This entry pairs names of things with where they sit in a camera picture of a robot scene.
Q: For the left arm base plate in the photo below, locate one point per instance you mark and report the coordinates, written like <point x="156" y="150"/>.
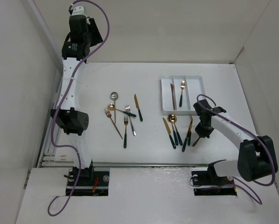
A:
<point x="92" y="182"/>

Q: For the silver fork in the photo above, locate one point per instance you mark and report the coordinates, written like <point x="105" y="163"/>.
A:
<point x="127" y="108"/>

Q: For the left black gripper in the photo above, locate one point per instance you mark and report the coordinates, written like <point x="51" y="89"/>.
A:
<point x="91" y="27"/>

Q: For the gold fork green handle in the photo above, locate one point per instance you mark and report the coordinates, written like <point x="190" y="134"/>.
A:
<point x="125" y="136"/>
<point x="182" y="86"/>
<point x="189" y="134"/>

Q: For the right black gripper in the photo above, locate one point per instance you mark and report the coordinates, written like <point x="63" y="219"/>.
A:
<point x="201" y="133"/>

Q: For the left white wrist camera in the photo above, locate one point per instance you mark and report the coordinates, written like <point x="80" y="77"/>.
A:
<point x="78" y="10"/>

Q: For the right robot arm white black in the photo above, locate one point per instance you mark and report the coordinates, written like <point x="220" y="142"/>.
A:
<point x="256" y="154"/>

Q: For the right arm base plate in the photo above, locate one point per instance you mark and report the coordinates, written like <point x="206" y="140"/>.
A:
<point x="207" y="185"/>

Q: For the aluminium rail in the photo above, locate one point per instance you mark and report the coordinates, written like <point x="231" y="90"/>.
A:
<point x="55" y="122"/>

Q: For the silver round spoon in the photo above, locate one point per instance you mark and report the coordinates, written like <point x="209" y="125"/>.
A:
<point x="114" y="96"/>

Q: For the white cutlery tray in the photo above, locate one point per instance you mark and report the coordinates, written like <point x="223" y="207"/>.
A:
<point x="193" y="87"/>

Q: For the rose gold knife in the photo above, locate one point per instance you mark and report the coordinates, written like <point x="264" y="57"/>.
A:
<point x="173" y="97"/>

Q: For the gold knife green handle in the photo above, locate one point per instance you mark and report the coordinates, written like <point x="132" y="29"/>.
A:
<point x="184" y="144"/>
<point x="169" y="133"/>
<point x="137" y="106"/>

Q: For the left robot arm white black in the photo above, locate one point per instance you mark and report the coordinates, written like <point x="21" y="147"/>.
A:
<point x="74" y="58"/>

